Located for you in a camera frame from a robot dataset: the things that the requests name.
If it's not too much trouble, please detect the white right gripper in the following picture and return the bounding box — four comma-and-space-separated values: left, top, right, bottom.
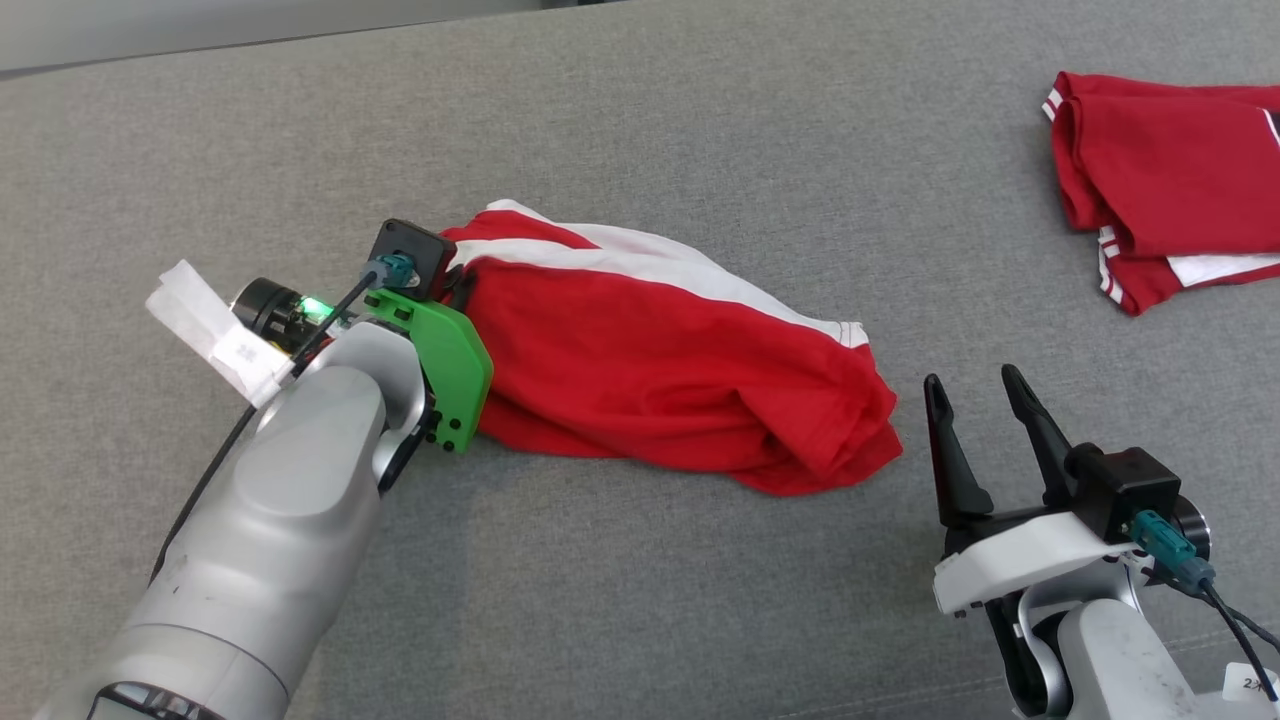
923, 364, 1141, 616

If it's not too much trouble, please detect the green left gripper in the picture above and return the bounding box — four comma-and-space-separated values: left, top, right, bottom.
362, 265, 495, 455

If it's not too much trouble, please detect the red and white shirt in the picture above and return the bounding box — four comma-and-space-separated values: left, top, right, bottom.
1041, 70, 1280, 317
440, 199, 904, 498

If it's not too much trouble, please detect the teal left camera connector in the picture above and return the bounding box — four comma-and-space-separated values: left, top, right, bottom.
360, 255, 419, 293

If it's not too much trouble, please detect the teal camera connector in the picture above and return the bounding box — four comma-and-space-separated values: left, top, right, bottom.
360, 255, 419, 293
1132, 510, 1217, 591

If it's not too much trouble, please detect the black left camera cable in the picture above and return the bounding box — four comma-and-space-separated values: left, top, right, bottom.
150, 275, 386, 586

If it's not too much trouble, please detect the black camera cable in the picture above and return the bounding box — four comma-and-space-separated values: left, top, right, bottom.
150, 275, 386, 586
1200, 580, 1280, 701

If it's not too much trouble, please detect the teal right camera connector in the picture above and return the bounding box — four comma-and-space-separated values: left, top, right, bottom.
1132, 510, 1217, 591

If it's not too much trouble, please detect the white left cable tag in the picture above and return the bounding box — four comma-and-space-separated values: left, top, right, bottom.
146, 260, 297, 409

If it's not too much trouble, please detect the white cable tag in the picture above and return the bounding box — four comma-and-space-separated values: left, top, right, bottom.
146, 260, 297, 409
1225, 662, 1280, 698

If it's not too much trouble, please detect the black right camera cable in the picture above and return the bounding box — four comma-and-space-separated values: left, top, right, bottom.
1200, 580, 1280, 701

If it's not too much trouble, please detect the white right cable tag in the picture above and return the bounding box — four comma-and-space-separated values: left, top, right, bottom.
1225, 662, 1280, 698

